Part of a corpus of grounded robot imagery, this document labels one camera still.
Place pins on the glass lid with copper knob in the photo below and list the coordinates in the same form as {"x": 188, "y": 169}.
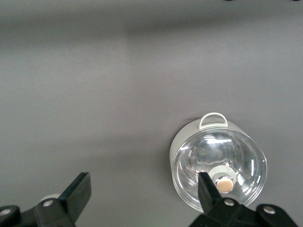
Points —
{"x": 213, "y": 151}

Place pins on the grey-white stockpot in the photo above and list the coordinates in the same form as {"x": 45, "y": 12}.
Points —
{"x": 184, "y": 137}

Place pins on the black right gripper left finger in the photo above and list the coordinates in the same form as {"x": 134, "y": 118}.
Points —
{"x": 75, "y": 194}

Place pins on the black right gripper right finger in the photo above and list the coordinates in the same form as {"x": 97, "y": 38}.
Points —
{"x": 208, "y": 196}

